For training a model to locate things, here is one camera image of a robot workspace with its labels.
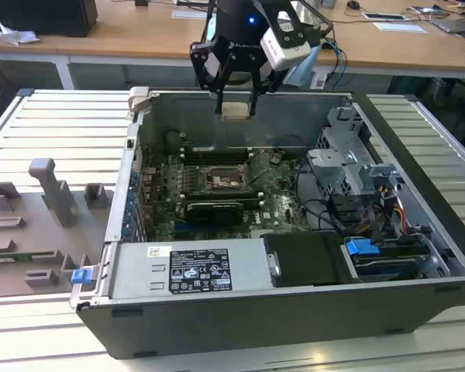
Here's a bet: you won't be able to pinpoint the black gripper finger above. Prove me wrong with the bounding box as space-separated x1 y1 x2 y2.
247 57 286 117
189 40 232 115

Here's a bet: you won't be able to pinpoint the silver square CPU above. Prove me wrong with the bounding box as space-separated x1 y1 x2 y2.
220 102 252 122

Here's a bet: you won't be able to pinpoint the thin metal locking lever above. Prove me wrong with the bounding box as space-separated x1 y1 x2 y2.
250 151 273 184
196 149 210 174

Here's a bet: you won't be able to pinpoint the metal socket cover frame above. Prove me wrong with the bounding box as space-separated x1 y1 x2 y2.
244 151 273 183

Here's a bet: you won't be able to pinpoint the black RAM slot row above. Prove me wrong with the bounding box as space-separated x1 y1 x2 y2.
181 146 255 164
180 190 265 205

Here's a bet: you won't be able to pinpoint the CPU socket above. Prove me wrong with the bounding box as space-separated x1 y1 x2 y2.
203 164 256 195

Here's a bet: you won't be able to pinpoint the blue expansion slot clips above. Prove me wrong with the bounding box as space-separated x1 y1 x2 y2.
118 146 150 243

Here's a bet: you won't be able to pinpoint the black round board cap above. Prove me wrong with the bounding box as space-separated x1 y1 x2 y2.
164 130 184 150

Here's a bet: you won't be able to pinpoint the wooden desk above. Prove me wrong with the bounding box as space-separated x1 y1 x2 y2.
0 0 465 92

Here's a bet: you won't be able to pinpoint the silver metal drive cage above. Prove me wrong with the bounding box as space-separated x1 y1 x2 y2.
306 106 405 197

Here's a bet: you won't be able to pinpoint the green motherboard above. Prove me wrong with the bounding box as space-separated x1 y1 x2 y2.
139 149 323 241

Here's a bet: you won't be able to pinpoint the flat tablet device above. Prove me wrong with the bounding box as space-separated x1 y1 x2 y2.
362 11 408 22

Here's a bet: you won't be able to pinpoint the black box on desk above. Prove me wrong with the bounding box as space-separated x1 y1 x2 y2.
0 0 99 39

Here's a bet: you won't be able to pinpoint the black plastic air shroud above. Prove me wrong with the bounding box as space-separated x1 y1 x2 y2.
263 231 360 288

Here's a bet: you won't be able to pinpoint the small white yellow sticker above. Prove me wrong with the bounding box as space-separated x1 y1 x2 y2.
146 245 173 258

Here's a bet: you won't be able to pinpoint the black office chair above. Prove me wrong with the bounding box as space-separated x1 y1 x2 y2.
387 75 465 156

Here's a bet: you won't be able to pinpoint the crumpled white paper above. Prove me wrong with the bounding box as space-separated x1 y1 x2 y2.
0 21 40 48

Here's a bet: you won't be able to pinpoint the hard disk in blue carrier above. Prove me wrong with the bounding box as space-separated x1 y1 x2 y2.
343 236 432 282

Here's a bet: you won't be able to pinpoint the black power supply label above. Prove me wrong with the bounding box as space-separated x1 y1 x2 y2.
169 249 233 294

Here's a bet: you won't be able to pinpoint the grey laptop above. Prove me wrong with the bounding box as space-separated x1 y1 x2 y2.
429 17 465 38

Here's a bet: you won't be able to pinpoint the silver power supply unit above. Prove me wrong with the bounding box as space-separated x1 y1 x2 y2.
110 238 281 299

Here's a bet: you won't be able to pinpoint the grey parts rack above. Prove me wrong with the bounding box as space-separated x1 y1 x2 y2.
0 157 115 299

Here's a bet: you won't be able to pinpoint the black open PC case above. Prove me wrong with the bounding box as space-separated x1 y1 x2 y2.
70 85 465 360

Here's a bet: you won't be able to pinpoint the green RAM stick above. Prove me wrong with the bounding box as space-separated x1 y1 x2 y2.
0 252 57 261

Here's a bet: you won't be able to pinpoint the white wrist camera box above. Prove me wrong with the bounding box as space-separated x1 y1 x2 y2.
260 10 313 73

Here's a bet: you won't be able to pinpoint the grey desk cable hatch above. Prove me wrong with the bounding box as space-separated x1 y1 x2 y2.
171 9 217 20

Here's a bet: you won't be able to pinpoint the grey case latch handle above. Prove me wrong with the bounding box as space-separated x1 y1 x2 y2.
127 85 153 114

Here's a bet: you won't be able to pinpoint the blue hanging cable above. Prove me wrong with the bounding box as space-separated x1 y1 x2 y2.
325 36 348 84

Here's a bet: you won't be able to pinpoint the black cable in case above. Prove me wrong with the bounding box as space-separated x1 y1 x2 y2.
294 154 348 236

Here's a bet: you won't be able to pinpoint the red yellow wire bundle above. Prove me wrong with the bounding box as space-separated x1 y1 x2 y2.
358 184 410 243

